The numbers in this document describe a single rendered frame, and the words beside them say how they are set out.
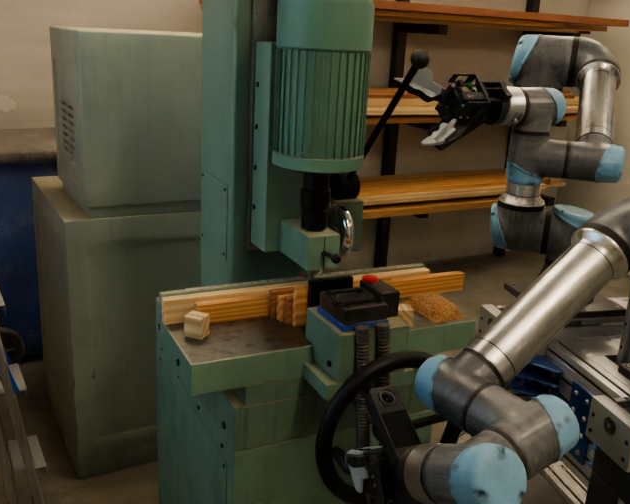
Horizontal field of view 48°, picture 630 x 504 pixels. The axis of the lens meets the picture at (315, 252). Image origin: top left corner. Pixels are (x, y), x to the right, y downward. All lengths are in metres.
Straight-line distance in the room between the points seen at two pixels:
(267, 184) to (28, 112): 2.27
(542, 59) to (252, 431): 1.07
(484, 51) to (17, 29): 2.72
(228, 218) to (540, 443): 0.89
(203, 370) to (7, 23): 2.55
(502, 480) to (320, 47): 0.77
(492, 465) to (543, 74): 1.16
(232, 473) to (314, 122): 0.65
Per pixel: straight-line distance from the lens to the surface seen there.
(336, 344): 1.22
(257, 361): 1.27
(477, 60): 4.71
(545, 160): 1.49
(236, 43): 1.49
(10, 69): 3.57
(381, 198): 3.81
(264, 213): 1.46
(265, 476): 1.40
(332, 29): 1.28
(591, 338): 1.98
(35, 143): 3.04
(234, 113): 1.50
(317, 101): 1.29
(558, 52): 1.81
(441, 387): 0.98
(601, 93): 1.68
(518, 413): 0.92
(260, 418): 1.33
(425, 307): 1.49
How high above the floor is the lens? 1.45
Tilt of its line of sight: 17 degrees down
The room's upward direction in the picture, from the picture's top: 3 degrees clockwise
